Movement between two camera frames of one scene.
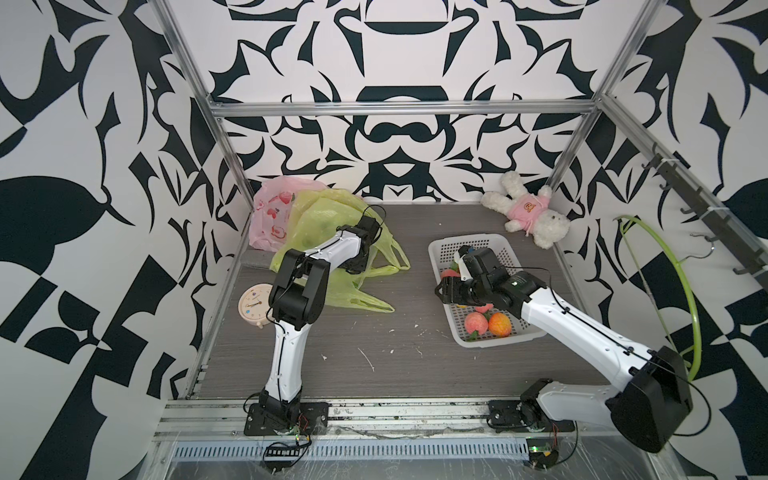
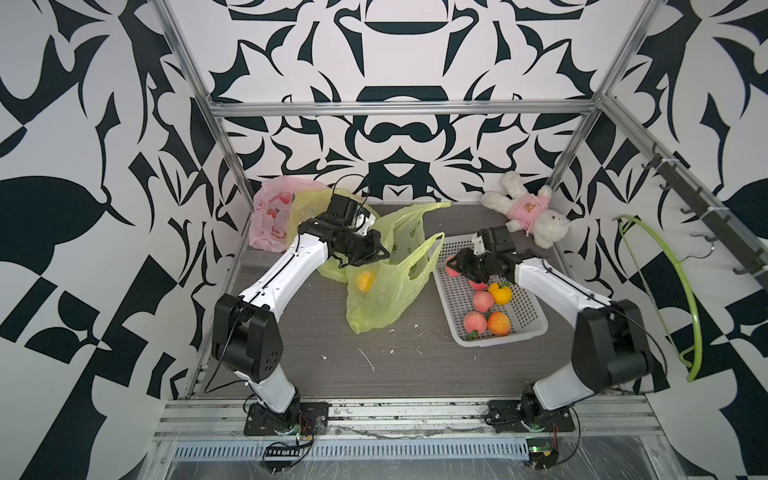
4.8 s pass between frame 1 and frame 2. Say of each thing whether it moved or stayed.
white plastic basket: stayed
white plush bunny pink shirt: stayed
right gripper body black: moved
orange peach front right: stayed
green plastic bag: moved
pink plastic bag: stayed
